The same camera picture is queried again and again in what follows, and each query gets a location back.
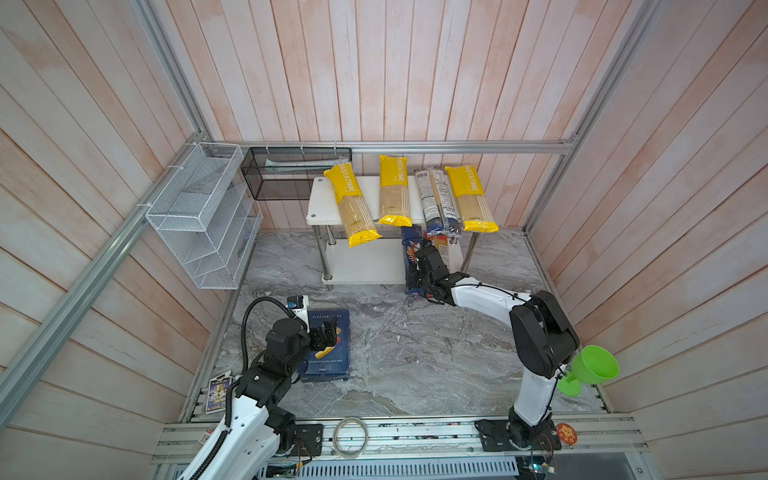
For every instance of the white two-tier shelf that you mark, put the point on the white two-tier shelf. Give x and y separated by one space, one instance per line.
379 262

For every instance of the blue Barilla pasta box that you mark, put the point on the blue Barilla pasta box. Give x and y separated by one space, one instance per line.
332 363

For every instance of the small printed card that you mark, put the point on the small printed card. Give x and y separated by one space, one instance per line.
217 392

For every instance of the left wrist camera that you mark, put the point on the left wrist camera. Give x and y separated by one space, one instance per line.
298 304

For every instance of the white wire mesh organizer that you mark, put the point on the white wire mesh organizer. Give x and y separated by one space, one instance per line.
206 218

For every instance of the narrow blue Barilla spaghetti box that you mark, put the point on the narrow blue Barilla spaghetti box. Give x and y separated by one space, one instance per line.
411 242

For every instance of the green funnel cup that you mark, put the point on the green funnel cup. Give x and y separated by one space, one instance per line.
594 365

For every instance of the dark blue spaghetti bag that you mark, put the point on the dark blue spaghetti bag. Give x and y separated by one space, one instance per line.
438 204

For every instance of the yellow spaghetti bag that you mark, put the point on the yellow spaghetti bag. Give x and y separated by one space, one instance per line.
355 214
469 194
394 199

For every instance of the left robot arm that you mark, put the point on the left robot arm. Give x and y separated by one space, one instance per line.
255 428

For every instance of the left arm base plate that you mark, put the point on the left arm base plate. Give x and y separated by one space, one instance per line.
305 440

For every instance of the black mesh basket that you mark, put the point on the black mesh basket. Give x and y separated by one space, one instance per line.
287 173

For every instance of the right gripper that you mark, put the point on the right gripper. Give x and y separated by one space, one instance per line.
411 270

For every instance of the red round tag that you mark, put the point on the red round tag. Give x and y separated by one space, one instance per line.
566 433

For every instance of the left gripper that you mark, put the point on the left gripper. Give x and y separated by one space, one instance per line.
330 335

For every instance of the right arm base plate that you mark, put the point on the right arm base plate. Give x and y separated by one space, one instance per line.
505 435

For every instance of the red spaghetti bag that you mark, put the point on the red spaghetti bag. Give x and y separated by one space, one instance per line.
442 245

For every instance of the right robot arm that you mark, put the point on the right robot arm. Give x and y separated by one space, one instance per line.
544 338

